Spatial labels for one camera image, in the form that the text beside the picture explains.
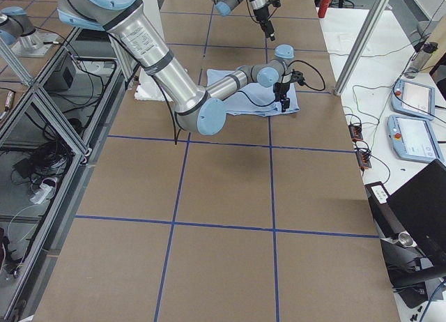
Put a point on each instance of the lower teach pendant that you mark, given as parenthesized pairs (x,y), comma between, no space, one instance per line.
(413,139)

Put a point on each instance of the light blue t-shirt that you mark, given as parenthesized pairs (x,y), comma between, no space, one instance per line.
(254,99)

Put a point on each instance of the clear water bottle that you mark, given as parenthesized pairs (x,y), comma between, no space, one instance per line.
(420,59)

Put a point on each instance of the aluminium frame post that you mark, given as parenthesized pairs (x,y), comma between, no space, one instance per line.
(360,43)

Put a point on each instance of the orange black connector block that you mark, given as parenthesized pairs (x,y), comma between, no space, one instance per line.
(355,131)

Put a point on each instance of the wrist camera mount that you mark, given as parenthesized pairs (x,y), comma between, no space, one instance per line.
(274,3)
(297,77)

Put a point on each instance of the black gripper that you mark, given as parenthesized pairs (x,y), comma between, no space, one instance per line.
(281,89)
(263,18)

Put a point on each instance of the red fire extinguisher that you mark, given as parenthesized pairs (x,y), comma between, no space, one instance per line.
(323,6)

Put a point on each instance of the teach pendant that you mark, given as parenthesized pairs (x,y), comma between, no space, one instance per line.
(413,139)
(413,99)

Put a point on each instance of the upper teach pendant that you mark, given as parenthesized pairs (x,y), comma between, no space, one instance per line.
(413,99)

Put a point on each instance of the aluminium frame cabinet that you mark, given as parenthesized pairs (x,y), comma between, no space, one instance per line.
(63,104)

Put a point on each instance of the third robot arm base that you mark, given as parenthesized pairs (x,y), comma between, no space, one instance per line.
(18,32)

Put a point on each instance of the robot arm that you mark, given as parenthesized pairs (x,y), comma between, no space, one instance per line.
(225,7)
(197,109)

